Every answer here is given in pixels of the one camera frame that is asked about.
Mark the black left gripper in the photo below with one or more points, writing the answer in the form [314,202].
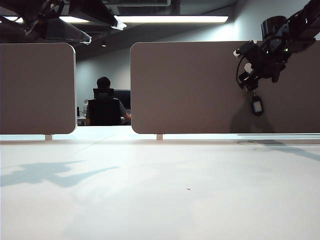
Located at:
[42,12]

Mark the white panel support foot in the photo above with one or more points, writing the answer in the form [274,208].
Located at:
[49,137]
[160,137]

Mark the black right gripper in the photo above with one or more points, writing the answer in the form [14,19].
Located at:
[270,62]

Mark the white hexagonal adhesive hook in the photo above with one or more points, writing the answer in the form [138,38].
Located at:
[248,67]

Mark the seated person in grey shirt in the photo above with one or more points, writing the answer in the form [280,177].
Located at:
[103,83]

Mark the black computer monitor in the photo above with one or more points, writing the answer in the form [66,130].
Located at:
[123,98]

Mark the long ceiling light strip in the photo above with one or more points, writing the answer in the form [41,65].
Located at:
[175,19]

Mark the bunch of keys with fob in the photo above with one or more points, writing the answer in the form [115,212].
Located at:
[257,106]

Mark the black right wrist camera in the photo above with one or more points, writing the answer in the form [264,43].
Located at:
[247,48]

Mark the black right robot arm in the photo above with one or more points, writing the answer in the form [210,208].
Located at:
[297,27]

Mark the black office chair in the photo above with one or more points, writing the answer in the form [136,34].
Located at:
[105,112]

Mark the brown plain partition panel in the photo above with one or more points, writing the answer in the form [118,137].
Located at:
[37,90]

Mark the brown partition panel with hook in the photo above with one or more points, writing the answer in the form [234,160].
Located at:
[187,100]

